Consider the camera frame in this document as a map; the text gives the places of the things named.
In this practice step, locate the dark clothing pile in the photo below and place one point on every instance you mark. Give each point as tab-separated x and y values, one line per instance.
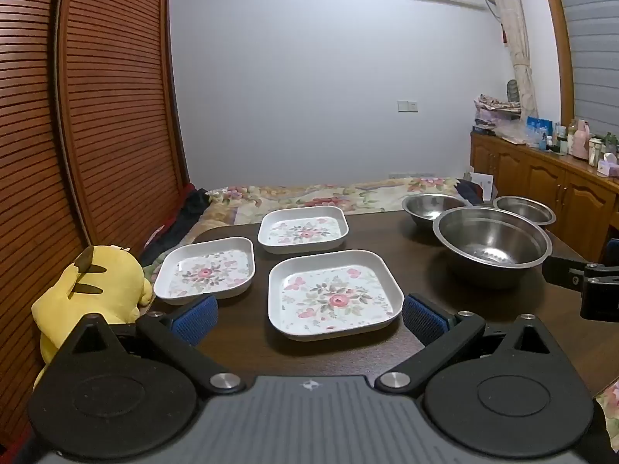
186	215

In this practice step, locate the white paper box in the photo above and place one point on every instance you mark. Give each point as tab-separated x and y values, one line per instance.
481	184

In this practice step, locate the white light switch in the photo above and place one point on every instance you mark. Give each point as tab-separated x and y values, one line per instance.
408	106

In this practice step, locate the stack of papers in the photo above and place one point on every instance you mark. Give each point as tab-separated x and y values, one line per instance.
495	109

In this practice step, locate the cream patterned curtain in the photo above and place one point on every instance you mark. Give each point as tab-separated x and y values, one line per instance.
517	43

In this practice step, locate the blue carton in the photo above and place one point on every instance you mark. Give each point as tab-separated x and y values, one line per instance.
539	130

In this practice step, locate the pink tissue box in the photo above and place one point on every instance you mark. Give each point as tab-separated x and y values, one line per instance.
608	165

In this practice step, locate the green hand fan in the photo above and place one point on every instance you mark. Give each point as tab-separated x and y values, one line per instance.
512	91

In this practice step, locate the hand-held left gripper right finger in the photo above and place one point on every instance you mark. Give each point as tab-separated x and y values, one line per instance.
424	321

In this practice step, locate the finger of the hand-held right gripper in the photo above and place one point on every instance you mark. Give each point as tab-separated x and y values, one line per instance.
563	273
602	297

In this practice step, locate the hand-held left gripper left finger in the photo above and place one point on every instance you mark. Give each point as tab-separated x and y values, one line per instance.
196	320

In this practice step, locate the medium steel bowl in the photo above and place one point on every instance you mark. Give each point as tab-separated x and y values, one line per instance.
428	210

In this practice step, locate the dark blue blanket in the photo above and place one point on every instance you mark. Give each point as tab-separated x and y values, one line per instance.
471	191

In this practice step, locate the pink bottle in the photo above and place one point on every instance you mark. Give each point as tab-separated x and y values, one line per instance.
581	142

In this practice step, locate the grey window blind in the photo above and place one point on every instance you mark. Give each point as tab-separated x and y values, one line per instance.
595	48

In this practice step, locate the wooden louvered wardrobe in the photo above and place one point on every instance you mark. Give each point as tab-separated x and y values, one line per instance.
96	106

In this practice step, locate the wooden window frame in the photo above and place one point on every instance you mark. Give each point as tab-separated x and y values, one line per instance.
558	34

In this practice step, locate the medium floral square plate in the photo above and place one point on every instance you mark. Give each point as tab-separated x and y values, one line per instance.
205	273

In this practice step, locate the large floral square plate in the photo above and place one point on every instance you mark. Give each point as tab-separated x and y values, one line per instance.
336	299

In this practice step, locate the wooden sideboard cabinet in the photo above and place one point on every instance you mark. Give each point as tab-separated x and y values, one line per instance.
546	179

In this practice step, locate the small floral square plate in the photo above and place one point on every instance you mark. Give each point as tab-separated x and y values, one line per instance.
303	233

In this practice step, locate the yellow plush toy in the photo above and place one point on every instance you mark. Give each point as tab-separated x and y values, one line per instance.
96	295

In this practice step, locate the small steel bowl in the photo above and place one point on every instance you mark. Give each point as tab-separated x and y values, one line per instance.
524	209

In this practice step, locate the large steel bowl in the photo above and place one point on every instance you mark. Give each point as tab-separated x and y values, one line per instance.
491	246

